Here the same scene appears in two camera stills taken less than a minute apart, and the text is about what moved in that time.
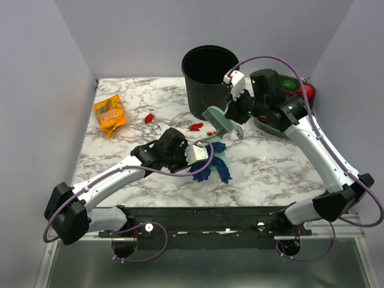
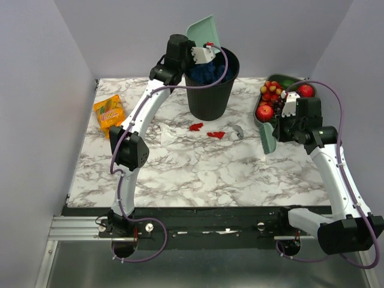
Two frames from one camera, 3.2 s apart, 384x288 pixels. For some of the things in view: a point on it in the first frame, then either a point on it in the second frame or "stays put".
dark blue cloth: (216, 164) → (207, 73)
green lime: (289, 84) stays put
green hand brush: (221, 122) → (269, 140)
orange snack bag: (110, 114) stays put
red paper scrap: (195, 126) stays put
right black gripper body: (243, 107) → (288, 128)
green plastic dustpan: (223, 153) → (203, 32)
